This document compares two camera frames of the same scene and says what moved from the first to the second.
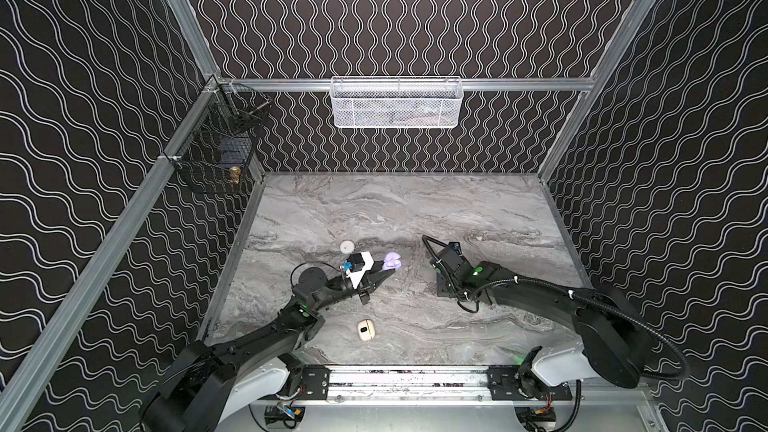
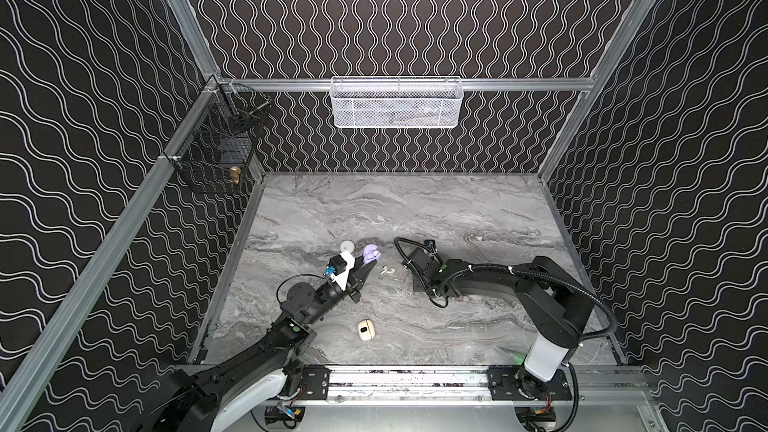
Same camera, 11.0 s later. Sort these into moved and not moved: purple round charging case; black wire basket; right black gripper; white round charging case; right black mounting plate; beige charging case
Moved: right black gripper; purple round charging case
Not moved: beige charging case; right black mounting plate; black wire basket; white round charging case
